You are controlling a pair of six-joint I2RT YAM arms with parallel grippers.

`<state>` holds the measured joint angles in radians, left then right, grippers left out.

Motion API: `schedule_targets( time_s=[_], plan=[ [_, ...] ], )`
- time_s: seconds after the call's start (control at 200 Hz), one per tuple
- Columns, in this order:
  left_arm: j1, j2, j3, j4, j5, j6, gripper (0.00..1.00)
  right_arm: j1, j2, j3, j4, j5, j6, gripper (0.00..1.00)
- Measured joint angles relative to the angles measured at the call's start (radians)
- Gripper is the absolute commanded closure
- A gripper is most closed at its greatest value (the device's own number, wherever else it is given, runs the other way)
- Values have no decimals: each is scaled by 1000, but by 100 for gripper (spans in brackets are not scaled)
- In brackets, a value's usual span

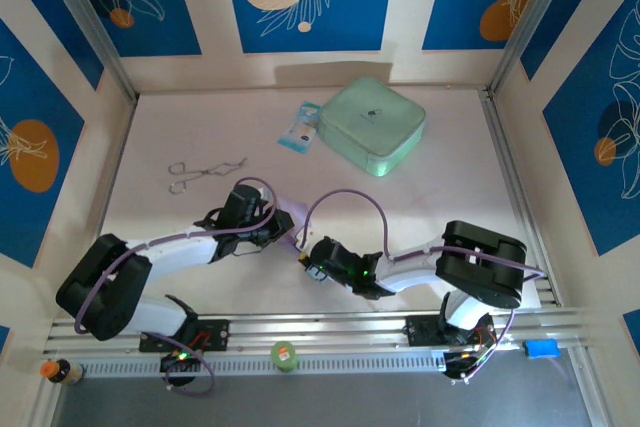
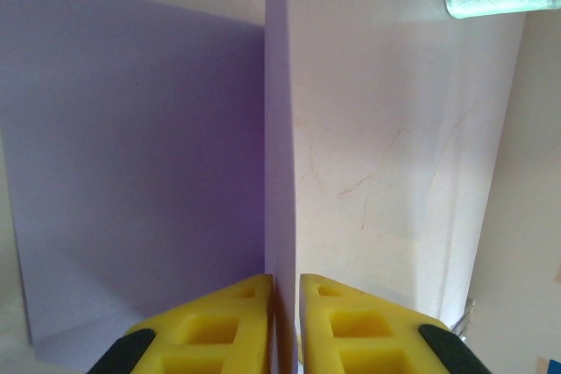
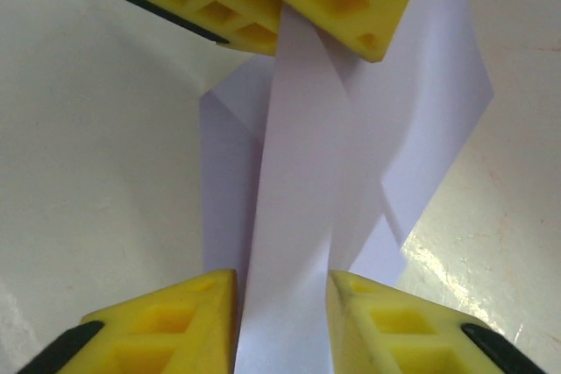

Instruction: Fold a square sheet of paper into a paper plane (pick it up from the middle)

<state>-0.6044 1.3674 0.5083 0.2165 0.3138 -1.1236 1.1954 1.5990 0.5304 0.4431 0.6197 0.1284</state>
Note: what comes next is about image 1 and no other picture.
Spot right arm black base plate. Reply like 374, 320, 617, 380
403, 314, 496, 348

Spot mint green zip pouch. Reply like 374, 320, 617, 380
317, 75, 428, 179

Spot grey slotted cable duct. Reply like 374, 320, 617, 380
74, 350, 451, 379

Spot aluminium frame post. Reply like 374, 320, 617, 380
37, 0, 140, 101
487, 0, 617, 98

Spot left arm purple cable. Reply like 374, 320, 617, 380
73, 176, 279, 397

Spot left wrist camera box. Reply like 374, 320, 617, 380
255, 186, 277, 211

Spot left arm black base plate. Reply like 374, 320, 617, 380
138, 319, 231, 353

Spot green jar with orange label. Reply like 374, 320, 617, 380
270, 340, 300, 374

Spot blue wet wipes packet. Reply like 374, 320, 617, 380
277, 100, 321, 153

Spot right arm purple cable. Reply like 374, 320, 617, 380
303, 189, 547, 383

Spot blue box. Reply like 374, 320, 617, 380
523, 338, 560, 360

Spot aluminium side rail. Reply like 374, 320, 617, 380
479, 89, 559, 308

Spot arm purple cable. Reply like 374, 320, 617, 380
73, 176, 279, 397
303, 189, 547, 383

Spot aluminium mounting rail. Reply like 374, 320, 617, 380
42, 305, 599, 356

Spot black controller board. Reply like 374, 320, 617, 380
159, 350, 202, 374
443, 348, 484, 381

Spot metal tongs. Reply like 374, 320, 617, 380
168, 156, 249, 195

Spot brown bottle with orange cap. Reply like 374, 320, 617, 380
39, 357, 85, 387

